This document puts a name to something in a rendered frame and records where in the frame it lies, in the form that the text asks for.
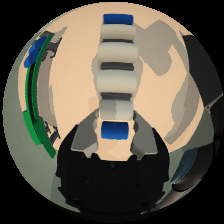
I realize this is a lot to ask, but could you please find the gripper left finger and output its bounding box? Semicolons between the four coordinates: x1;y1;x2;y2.
55;108;99;178

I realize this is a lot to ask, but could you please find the blue plastic bar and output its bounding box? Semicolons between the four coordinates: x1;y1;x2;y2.
101;122;129;140
24;49;40;68
103;14;134;25
28;36;47;54

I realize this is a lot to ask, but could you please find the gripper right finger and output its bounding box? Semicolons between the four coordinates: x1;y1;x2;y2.
130;110;170;182

